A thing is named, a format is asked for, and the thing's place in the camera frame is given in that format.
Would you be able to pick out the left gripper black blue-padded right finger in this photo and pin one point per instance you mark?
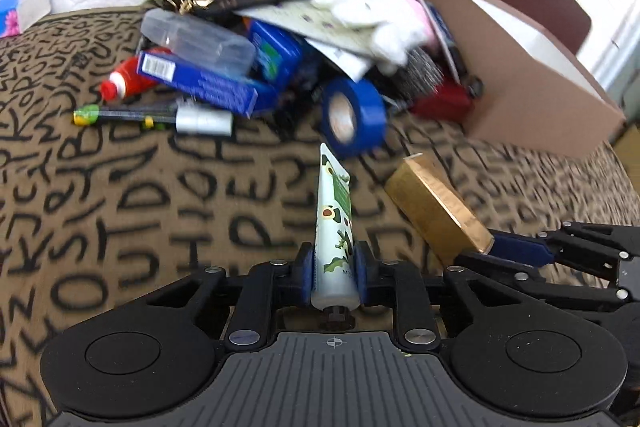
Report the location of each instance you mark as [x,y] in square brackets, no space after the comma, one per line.
[399,286]

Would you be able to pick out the red box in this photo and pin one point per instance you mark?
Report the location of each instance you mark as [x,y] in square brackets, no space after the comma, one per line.
[449,102]

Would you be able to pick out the floral shoe insole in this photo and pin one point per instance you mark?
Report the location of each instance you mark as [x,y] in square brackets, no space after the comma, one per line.
[347,49]

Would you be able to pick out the blue black marker pen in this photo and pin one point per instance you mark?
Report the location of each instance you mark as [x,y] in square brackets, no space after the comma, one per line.
[449,46]

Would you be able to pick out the avocado hand cream tube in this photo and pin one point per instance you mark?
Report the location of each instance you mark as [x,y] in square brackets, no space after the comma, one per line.
[334,291]

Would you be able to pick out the brown cardboard box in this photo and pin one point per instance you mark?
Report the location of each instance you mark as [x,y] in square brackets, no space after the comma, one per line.
[537,95]

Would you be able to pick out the blue toothpaste box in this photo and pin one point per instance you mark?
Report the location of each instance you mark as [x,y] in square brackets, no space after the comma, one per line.
[236,96]

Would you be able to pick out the steel wool scrubber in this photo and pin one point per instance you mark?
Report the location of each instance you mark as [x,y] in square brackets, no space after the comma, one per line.
[420,77]

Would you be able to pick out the blue electrical tape roll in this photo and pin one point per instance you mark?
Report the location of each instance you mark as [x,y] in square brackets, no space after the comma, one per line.
[353,117]

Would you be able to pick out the pink white plush glove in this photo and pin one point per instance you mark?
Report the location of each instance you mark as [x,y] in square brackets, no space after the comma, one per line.
[397,27]

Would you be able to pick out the red white glue bottle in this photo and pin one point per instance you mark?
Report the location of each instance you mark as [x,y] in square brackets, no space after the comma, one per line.
[125,82]

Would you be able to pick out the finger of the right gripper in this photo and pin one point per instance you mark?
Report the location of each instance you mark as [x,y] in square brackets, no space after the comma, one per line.
[564,246]
[527,279]

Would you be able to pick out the blue wipes pack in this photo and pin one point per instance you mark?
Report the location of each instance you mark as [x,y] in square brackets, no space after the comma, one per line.
[279,54]

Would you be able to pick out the clear plastic case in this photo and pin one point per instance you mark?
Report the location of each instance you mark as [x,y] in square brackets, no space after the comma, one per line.
[201,43]

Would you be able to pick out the black pen white cap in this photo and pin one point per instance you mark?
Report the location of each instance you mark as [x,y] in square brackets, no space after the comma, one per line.
[184,118]

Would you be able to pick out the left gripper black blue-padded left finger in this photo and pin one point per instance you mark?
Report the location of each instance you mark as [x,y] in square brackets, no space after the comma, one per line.
[258,296]

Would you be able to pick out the letter pattern brown blanket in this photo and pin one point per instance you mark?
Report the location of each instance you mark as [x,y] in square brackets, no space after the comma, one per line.
[94,217]

